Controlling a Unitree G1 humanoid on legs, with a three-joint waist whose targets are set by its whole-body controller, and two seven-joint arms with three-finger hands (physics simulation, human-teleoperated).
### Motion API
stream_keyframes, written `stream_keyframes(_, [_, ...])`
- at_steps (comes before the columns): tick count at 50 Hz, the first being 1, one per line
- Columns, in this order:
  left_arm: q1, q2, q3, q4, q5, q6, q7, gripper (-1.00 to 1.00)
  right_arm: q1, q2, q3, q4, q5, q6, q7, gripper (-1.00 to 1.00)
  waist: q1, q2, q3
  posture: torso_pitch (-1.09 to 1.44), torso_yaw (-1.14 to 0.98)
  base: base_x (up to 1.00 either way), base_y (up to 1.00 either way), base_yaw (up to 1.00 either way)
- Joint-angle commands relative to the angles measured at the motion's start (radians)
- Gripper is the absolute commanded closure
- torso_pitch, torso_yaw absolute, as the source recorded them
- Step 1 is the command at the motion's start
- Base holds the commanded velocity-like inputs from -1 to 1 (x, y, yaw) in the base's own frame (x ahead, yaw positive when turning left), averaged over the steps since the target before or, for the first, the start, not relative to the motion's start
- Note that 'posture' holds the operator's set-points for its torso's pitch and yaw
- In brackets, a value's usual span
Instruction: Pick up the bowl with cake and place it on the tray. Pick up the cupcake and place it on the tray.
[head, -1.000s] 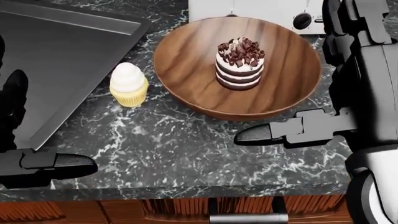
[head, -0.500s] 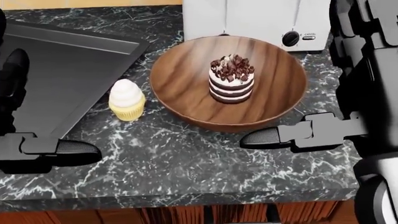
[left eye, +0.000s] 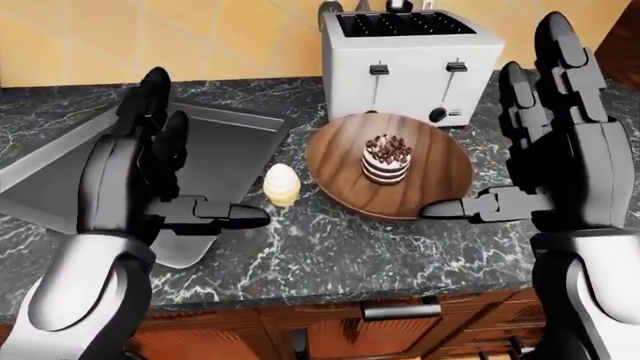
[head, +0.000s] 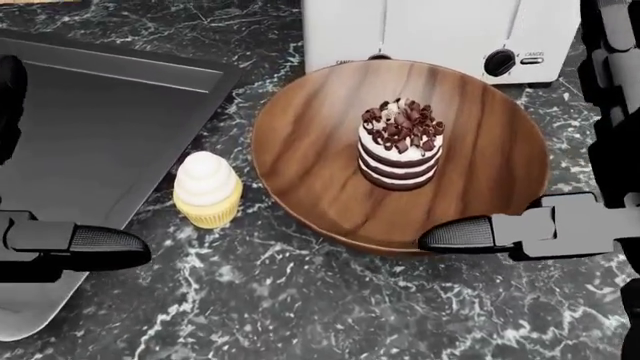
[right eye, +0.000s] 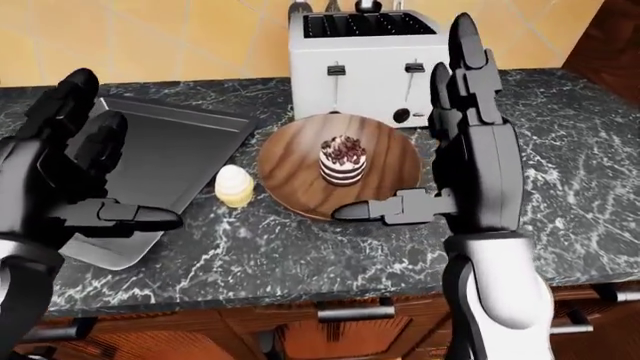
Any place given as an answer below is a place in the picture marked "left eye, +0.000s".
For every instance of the wooden cabinet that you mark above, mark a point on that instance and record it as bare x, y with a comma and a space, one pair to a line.
350, 330

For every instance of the white frosted yellow cupcake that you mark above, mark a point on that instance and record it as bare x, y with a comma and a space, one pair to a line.
281, 185

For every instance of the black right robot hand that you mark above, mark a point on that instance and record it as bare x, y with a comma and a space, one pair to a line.
585, 157

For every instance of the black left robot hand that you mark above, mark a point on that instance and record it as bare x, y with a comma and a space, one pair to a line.
112, 176

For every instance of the brown wooden bowl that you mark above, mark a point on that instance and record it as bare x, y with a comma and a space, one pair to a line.
400, 150

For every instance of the grey metal tray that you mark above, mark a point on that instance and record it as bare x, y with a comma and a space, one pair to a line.
220, 161

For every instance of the white four-slot toaster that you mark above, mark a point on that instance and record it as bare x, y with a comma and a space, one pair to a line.
410, 75

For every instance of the chocolate layer cake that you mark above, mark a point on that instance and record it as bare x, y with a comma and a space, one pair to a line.
387, 159

